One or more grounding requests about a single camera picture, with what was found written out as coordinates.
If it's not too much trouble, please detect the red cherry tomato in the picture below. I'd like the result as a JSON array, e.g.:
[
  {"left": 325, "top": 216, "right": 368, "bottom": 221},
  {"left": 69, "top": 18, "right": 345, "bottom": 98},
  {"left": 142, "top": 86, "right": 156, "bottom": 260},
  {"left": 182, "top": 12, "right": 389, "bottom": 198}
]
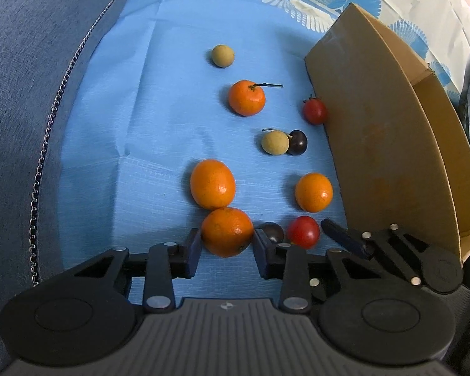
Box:
[{"left": 287, "top": 216, "right": 320, "bottom": 249}]

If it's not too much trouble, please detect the small orange mandarin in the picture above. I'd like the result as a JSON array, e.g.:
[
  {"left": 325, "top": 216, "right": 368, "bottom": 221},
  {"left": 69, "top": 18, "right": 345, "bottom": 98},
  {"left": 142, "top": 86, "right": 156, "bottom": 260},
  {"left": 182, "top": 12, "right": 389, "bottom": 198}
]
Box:
[{"left": 295, "top": 172, "right": 334, "bottom": 213}]

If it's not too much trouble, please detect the dark cherry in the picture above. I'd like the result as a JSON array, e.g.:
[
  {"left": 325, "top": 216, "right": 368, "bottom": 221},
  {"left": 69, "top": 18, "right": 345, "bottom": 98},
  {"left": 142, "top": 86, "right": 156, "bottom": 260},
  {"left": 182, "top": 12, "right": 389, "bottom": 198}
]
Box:
[
  {"left": 287, "top": 130, "right": 308, "bottom": 155},
  {"left": 260, "top": 222, "right": 285, "bottom": 243}
]

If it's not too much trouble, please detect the tan longan with stem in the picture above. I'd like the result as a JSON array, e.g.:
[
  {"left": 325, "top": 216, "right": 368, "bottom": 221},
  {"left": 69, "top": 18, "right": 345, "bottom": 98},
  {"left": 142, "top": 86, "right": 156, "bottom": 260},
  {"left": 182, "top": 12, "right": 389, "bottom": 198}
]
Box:
[{"left": 260, "top": 129, "right": 290, "bottom": 155}]

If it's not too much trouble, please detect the brown cardboard box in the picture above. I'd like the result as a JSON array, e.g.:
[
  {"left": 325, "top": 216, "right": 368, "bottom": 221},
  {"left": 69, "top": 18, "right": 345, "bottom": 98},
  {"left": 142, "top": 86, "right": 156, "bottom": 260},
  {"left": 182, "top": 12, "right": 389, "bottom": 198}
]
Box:
[{"left": 305, "top": 4, "right": 470, "bottom": 261}]

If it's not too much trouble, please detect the red tomato by box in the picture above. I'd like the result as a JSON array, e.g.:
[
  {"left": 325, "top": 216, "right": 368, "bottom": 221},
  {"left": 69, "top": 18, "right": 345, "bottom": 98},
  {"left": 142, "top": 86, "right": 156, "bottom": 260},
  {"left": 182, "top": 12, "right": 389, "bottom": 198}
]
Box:
[{"left": 303, "top": 96, "right": 328, "bottom": 125}]

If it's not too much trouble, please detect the large orange mandarin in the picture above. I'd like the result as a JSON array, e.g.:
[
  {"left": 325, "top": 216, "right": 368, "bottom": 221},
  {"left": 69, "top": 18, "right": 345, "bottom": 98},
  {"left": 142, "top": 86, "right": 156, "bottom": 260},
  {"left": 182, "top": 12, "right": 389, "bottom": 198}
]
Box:
[{"left": 190, "top": 159, "right": 236, "bottom": 211}]

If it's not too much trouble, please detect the mandarin with stem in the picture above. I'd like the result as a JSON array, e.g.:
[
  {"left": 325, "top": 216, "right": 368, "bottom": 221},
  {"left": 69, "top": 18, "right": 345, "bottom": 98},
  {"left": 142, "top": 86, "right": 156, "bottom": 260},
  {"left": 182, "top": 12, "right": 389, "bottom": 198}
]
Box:
[{"left": 227, "top": 80, "right": 283, "bottom": 116}]

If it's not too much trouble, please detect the blue patterned cloth cover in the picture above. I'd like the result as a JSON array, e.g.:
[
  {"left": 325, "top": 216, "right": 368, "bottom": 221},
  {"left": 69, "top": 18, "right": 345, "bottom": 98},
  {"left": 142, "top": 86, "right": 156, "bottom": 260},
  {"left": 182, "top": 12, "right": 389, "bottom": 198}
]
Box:
[{"left": 58, "top": 0, "right": 470, "bottom": 268}]

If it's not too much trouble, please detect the tan longan far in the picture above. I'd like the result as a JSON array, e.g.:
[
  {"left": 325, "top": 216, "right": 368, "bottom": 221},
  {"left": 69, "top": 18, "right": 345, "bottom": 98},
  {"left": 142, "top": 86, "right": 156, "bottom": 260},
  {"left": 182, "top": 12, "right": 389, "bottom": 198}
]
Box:
[{"left": 211, "top": 44, "right": 235, "bottom": 68}]

